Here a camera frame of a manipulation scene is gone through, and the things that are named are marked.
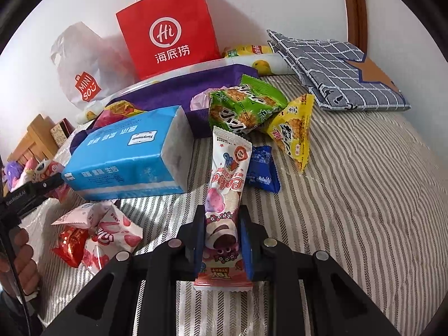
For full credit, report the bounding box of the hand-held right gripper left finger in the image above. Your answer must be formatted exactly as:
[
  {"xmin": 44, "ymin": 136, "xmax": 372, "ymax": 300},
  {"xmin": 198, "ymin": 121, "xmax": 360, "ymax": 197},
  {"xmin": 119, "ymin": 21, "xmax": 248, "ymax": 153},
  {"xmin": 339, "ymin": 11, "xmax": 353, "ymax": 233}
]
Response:
[{"xmin": 44, "ymin": 205, "xmax": 207, "ymax": 336}]

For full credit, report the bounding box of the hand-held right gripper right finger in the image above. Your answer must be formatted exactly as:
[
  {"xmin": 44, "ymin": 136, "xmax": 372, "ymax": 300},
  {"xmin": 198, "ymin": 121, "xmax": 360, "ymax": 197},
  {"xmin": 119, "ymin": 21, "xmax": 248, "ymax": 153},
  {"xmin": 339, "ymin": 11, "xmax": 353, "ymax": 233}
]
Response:
[{"xmin": 238, "ymin": 205, "xmax": 403, "ymax": 336}]

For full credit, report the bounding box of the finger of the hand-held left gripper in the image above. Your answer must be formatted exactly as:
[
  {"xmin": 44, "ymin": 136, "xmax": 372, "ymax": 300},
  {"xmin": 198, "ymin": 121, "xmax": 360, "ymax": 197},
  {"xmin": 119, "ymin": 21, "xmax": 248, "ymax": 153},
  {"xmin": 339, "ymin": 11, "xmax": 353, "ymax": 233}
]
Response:
[{"xmin": 30, "ymin": 174, "xmax": 66, "ymax": 197}]

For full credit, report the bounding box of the small cartoon snack cup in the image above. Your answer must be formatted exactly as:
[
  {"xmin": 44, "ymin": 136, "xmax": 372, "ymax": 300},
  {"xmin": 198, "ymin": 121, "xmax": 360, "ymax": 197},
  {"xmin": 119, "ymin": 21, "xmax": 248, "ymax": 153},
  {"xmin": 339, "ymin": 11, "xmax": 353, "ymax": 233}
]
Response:
[{"xmin": 35, "ymin": 160, "xmax": 65, "ymax": 180}]

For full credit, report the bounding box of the pale pink snack packet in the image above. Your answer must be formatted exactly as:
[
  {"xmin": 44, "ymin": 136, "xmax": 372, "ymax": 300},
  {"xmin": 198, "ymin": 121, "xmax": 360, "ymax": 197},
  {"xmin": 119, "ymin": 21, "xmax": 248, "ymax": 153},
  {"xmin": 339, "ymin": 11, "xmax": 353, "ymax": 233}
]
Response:
[{"xmin": 52, "ymin": 201, "xmax": 116, "ymax": 233}]

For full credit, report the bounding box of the long white pink snack packet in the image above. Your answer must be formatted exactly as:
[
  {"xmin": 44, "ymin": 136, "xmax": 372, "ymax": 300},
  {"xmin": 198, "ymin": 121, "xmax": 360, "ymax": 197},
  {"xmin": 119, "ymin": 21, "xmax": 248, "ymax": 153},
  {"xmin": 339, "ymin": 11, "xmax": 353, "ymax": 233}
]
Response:
[{"xmin": 193, "ymin": 126, "xmax": 253, "ymax": 293}]

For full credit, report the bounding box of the small red snack packet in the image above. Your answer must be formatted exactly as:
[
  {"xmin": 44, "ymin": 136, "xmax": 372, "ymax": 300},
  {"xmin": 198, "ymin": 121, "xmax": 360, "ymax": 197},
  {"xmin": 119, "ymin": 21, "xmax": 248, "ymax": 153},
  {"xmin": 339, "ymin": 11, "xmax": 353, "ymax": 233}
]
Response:
[{"xmin": 51, "ymin": 226, "xmax": 90, "ymax": 269}]

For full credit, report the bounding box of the strawberry print snack packet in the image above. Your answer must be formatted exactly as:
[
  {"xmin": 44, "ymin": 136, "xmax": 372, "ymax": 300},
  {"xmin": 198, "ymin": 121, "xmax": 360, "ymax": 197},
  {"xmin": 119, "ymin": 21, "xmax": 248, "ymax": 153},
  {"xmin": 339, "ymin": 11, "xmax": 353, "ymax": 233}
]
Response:
[{"xmin": 81, "ymin": 205, "xmax": 143, "ymax": 275}]

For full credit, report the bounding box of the pink yellow snack bag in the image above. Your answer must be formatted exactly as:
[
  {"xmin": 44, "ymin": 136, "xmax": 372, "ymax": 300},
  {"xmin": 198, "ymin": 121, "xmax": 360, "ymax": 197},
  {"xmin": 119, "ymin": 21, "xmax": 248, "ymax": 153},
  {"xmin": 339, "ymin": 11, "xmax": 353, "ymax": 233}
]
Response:
[{"xmin": 93, "ymin": 100, "xmax": 148, "ymax": 128}]

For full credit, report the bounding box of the yellow snack packet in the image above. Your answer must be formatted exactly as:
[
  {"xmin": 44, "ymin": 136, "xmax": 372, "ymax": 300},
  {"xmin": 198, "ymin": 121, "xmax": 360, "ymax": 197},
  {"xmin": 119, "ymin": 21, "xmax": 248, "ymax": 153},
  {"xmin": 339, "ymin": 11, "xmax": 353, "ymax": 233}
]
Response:
[{"xmin": 267, "ymin": 94, "xmax": 314, "ymax": 173}]

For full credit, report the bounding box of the pink plastic bag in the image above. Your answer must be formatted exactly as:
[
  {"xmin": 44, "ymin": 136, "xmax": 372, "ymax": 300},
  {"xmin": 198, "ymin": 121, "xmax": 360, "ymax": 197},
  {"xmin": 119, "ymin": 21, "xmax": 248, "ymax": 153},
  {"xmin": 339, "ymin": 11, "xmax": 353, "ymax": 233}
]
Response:
[{"xmin": 190, "ymin": 87, "xmax": 219, "ymax": 113}]

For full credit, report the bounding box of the purple towel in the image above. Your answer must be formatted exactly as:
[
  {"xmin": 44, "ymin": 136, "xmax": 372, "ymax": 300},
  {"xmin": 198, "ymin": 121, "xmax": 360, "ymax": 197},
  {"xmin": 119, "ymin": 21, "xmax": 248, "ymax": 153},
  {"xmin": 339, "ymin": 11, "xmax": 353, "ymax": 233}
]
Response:
[{"xmin": 70, "ymin": 64, "xmax": 261, "ymax": 155}]

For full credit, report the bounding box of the person's left hand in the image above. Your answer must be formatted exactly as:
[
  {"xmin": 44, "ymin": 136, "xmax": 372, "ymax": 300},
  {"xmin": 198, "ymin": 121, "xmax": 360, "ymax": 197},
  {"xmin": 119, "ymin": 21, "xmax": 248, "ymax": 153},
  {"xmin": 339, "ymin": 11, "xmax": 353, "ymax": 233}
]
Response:
[{"xmin": 16, "ymin": 229, "xmax": 41, "ymax": 296}]

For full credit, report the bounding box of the purple plush toy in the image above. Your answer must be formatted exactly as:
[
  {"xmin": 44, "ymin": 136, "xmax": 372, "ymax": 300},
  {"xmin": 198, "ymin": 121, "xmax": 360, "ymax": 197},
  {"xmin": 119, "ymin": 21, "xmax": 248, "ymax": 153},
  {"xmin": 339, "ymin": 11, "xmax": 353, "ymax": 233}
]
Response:
[{"xmin": 3, "ymin": 161, "xmax": 23, "ymax": 188}]

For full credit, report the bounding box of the wooden headboard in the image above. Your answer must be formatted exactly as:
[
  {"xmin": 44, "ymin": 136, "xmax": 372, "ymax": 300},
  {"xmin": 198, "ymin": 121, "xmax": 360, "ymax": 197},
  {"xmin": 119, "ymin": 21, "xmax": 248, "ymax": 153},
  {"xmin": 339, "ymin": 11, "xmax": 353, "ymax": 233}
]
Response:
[{"xmin": 7, "ymin": 114, "xmax": 58, "ymax": 163}]

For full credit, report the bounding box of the patterned book box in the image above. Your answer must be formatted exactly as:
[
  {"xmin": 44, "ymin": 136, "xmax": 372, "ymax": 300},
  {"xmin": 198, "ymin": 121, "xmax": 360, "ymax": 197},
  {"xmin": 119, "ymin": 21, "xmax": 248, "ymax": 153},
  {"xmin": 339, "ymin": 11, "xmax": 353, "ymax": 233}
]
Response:
[{"xmin": 50, "ymin": 118, "xmax": 76, "ymax": 148}]

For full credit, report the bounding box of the small blue snack packet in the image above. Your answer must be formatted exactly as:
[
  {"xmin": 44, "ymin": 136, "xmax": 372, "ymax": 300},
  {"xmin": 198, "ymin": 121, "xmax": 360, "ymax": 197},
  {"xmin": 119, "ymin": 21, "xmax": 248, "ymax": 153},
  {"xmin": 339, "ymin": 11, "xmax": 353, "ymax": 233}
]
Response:
[{"xmin": 244, "ymin": 145, "xmax": 281, "ymax": 194}]

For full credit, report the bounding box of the blue tissue pack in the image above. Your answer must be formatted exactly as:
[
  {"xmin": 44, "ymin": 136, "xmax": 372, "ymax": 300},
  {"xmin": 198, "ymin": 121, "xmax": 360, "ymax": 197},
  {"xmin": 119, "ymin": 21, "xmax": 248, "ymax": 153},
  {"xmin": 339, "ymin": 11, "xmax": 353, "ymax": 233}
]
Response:
[{"xmin": 61, "ymin": 105, "xmax": 195, "ymax": 202}]

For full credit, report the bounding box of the grey striped quilt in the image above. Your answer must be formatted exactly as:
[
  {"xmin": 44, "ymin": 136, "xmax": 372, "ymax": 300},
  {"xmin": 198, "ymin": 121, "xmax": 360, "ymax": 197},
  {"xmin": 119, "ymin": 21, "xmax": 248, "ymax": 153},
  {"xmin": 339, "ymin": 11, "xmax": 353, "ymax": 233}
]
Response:
[{"xmin": 21, "ymin": 73, "xmax": 448, "ymax": 336}]

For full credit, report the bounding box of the white plastic bag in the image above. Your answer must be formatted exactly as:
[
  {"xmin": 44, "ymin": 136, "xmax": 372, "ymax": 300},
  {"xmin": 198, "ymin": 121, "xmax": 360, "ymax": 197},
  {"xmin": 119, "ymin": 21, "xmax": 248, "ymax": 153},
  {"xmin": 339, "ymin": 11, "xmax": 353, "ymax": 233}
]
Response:
[{"xmin": 49, "ymin": 21, "xmax": 141, "ymax": 111}]

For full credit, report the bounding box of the green snack bag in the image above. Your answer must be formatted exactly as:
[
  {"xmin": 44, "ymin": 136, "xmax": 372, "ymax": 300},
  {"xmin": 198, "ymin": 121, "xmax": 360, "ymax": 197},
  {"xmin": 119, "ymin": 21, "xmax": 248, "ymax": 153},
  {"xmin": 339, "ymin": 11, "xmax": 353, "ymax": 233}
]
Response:
[{"xmin": 208, "ymin": 74, "xmax": 289, "ymax": 137}]

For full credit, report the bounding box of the fruit print rolled mat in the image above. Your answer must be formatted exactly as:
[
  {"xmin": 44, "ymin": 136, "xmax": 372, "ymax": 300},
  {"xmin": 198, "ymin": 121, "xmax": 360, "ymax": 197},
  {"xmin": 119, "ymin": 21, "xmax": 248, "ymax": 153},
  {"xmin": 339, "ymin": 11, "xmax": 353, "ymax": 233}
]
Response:
[{"xmin": 75, "ymin": 54, "xmax": 293, "ymax": 125}]

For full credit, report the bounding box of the grey checked folded cloth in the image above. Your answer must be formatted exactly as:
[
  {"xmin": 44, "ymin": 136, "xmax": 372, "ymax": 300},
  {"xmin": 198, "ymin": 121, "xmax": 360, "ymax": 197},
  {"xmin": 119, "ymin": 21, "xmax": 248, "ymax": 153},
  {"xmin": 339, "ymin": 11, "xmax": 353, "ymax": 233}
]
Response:
[{"xmin": 267, "ymin": 29, "xmax": 412, "ymax": 112}]

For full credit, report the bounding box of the red paper bag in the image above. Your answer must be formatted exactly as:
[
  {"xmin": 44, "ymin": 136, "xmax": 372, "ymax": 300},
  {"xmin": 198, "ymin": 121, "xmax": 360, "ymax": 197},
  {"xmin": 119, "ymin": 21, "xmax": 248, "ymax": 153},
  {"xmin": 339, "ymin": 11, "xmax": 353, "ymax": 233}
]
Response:
[{"xmin": 115, "ymin": 0, "xmax": 225, "ymax": 81}]

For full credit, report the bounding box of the brown wooden door frame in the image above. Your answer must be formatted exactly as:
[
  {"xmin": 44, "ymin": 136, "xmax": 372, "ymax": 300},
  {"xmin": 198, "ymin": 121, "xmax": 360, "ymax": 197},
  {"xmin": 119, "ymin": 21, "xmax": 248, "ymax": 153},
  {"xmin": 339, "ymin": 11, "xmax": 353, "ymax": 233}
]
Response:
[{"xmin": 339, "ymin": 0, "xmax": 368, "ymax": 53}]

